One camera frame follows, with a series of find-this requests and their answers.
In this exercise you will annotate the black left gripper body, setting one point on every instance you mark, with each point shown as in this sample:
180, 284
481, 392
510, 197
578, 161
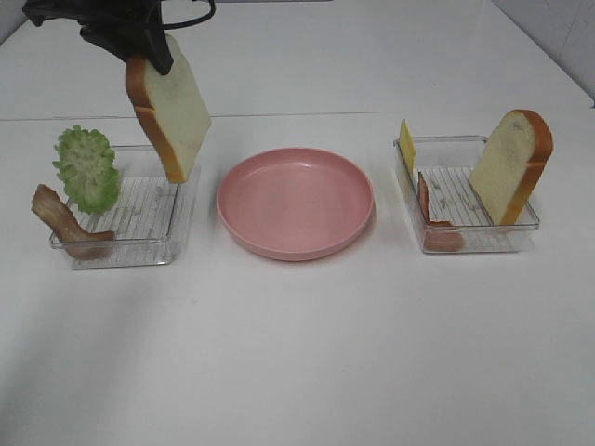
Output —
133, 15

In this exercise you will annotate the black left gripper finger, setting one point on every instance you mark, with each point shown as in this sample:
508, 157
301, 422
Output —
152, 44
117, 41

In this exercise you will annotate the bread slice from tray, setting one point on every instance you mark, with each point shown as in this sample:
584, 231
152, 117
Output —
170, 110

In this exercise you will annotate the green lettuce leaf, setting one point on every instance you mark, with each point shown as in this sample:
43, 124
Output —
85, 166

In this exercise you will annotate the brown bacon strip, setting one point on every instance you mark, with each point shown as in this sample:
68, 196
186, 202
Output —
60, 218

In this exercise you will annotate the yellow cheese slice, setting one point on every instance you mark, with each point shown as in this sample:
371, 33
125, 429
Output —
408, 148

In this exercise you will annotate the clear plastic tray left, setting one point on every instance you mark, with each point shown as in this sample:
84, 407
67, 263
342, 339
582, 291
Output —
150, 221

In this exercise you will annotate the clear plastic tray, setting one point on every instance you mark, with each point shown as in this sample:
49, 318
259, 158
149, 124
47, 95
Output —
446, 163
150, 221

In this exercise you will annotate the pink round plate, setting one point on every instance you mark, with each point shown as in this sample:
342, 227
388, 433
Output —
295, 204

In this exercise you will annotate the clear plastic tray right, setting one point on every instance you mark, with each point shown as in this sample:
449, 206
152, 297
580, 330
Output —
446, 163

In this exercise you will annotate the bread slice in right tray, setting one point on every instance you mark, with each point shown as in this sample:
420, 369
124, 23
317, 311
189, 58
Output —
513, 161

